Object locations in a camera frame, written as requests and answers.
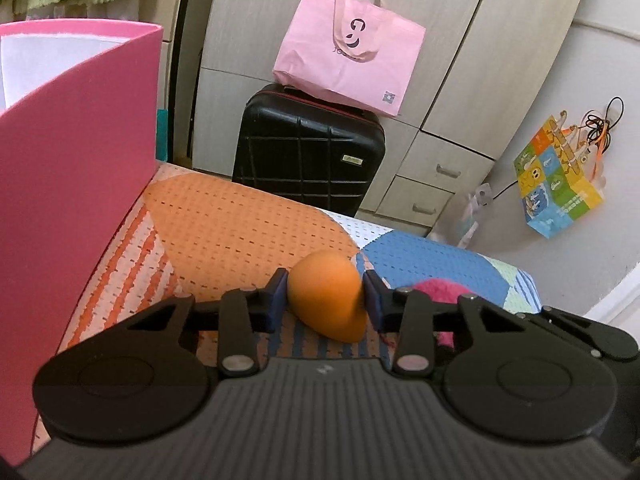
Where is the black hard-shell suitcase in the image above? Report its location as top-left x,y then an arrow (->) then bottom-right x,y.
231,83 -> 387,219

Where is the colourful paper gift bag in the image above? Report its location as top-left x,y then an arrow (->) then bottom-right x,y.
514,115 -> 605,239

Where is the light wood wardrobe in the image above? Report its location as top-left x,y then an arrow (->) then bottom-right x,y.
192,0 -> 596,238

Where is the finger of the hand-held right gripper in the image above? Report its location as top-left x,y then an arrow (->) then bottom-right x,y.
517,304 -> 640,363

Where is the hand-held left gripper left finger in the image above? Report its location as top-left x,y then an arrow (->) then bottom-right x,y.
127,267 -> 291,378

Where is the patchwork bed blanket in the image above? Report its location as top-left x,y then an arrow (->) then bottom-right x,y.
30,162 -> 543,456

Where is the pink tote bag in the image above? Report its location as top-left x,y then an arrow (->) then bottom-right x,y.
272,0 -> 427,118

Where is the clear plastic packet strip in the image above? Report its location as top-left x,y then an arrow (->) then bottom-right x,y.
456,182 -> 496,250

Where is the orange and black cord bundle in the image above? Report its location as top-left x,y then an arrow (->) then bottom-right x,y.
560,97 -> 626,181

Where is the pink cardboard box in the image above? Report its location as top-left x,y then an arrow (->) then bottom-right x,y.
0,19 -> 165,466

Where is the light wood cabinet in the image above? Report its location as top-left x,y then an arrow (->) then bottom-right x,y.
152,0 -> 191,43

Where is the red plush strawberry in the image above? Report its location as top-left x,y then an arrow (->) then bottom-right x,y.
407,278 -> 483,348

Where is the orange soft ball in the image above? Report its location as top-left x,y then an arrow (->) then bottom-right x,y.
289,251 -> 367,343

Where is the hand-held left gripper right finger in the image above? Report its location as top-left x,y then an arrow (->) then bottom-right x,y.
361,270 -> 526,378

